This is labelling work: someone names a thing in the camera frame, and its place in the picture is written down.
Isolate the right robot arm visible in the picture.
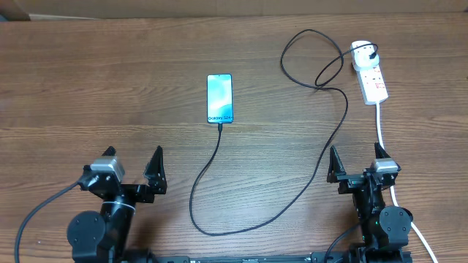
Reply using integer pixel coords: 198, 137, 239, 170
324, 142, 413, 263

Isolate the black USB charging cable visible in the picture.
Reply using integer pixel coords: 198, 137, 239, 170
189, 28, 380, 237

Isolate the white USB wall charger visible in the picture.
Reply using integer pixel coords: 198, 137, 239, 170
350, 40, 380, 72

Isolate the blue screen smartphone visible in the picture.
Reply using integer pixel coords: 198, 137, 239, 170
207, 74, 234, 123

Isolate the white power strip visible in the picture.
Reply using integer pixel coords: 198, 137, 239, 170
357, 66, 388, 105

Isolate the white power strip cord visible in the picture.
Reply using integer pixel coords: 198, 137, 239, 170
374, 102, 439, 263

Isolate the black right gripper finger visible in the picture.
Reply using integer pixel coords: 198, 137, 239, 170
374, 142, 390, 159
327, 145, 347, 183

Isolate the brown cardboard backdrop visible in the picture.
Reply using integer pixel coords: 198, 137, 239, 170
1, 0, 467, 20

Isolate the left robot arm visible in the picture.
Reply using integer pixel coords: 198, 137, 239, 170
67, 146, 167, 262

